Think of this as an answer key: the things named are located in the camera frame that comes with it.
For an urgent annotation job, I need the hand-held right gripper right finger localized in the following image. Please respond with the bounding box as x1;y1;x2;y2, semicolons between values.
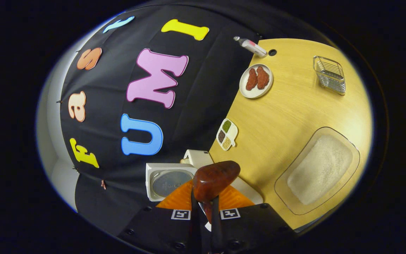
210;183;297;254

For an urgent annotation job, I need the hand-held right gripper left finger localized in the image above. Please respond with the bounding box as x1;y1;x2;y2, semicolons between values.
117;179;203;254

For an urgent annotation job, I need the brown wooden spoon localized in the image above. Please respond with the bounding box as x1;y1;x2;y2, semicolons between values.
192;161;241;226

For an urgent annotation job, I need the white rice cooker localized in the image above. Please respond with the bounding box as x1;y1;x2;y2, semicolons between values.
146;163;264;206

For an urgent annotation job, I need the clear tray of white rice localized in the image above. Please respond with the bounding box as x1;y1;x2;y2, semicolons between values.
274;127;361;216

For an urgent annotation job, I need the metal wire chopstick holder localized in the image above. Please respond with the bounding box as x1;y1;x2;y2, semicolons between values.
313;55;346;96

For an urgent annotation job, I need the white toaster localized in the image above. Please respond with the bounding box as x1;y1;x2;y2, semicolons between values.
183;149;215;169

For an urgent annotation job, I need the white divided grain dish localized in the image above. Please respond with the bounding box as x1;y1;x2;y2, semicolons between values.
216;119;239;151

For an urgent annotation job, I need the white round plate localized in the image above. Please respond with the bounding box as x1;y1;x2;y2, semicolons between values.
239;64;273;99

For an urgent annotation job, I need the black backdrop cloth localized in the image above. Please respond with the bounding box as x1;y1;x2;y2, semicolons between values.
59;3;330;235

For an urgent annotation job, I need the red sausage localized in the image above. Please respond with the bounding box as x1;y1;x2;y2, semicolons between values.
257;66;270;90
246;68;258;91

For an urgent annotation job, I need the clear bottle pink label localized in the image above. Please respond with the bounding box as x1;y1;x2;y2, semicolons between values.
233;36;267;58

